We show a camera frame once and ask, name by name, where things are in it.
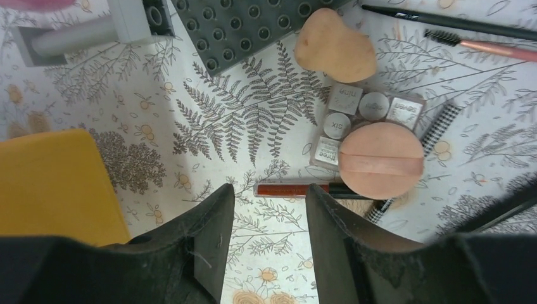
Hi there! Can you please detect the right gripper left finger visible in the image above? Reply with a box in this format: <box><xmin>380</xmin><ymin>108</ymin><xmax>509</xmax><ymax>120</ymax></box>
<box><xmin>104</xmin><ymin>184</ymin><xmax>235</xmax><ymax>303</ymax></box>

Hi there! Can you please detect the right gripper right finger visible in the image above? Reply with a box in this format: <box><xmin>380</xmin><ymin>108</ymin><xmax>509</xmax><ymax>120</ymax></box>
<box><xmin>306</xmin><ymin>184</ymin><xmax>436</xmax><ymax>303</ymax></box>

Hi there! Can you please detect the cream round drawer organizer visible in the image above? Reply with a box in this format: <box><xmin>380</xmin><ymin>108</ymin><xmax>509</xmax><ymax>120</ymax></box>
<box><xmin>1</xmin><ymin>129</ymin><xmax>131</xmax><ymax>246</ymax></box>

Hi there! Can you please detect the false eyelash card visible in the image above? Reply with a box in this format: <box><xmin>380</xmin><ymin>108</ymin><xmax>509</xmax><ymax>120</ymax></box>
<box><xmin>365</xmin><ymin>103</ymin><xmax>463</xmax><ymax>224</ymax></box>

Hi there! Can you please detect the beige makeup sponge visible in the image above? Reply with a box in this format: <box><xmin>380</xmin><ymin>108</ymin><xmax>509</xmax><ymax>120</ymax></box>
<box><xmin>294</xmin><ymin>8</ymin><xmax>377</xmax><ymax>83</ymax></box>

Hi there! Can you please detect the black makeup brush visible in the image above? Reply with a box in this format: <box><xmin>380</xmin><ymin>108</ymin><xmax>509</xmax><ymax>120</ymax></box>
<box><xmin>361</xmin><ymin>4</ymin><xmax>536</xmax><ymax>41</ymax></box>

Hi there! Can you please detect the grey lego baseplate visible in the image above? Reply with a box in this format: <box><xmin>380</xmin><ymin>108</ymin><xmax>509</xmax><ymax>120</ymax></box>
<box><xmin>172</xmin><ymin>0</ymin><xmax>346</xmax><ymax>77</ymax></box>

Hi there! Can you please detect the pink spoolie mascara wand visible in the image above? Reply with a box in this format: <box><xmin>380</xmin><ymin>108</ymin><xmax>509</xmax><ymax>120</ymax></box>
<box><xmin>424</xmin><ymin>29</ymin><xmax>536</xmax><ymax>62</ymax></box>

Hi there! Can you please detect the pink cone bottle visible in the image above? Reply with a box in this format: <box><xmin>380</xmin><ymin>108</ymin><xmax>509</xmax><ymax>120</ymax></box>
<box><xmin>1</xmin><ymin>0</ymin><xmax>75</xmax><ymax>12</ymax></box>

